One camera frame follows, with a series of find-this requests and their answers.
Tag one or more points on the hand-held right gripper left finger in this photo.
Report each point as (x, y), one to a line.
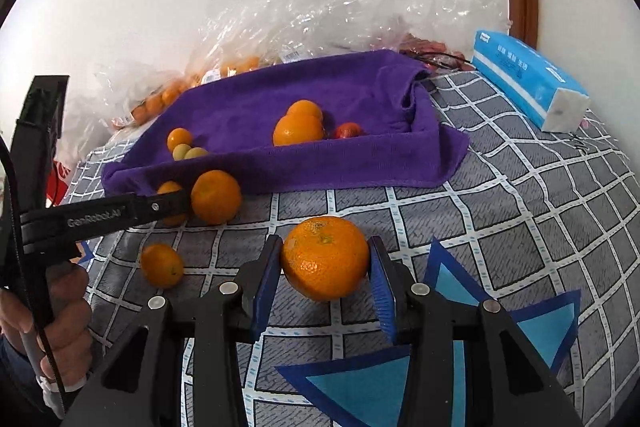
(262, 292)

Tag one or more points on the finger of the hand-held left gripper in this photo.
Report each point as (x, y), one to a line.
(165, 206)

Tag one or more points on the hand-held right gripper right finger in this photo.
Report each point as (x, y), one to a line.
(382, 302)

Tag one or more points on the small green fruit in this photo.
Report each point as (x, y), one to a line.
(180, 152)
(197, 153)

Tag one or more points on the large orange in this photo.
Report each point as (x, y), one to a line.
(305, 108)
(325, 257)
(298, 130)

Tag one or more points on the bag of red fruits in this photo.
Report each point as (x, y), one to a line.
(425, 46)

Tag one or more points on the person's left hand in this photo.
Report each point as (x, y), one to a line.
(67, 307)

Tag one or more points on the red printed package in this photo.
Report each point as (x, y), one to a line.
(59, 182)

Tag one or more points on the translucent plastic bag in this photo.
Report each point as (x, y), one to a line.
(85, 117)

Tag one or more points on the clear bag of oranges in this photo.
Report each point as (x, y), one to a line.
(160, 99)

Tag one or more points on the purple towel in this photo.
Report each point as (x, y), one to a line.
(325, 167)

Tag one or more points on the grey checked blanket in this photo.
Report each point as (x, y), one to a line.
(500, 207)

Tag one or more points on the small reddish orange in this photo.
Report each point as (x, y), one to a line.
(347, 131)

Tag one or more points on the blue tissue pack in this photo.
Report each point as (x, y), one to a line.
(520, 77)

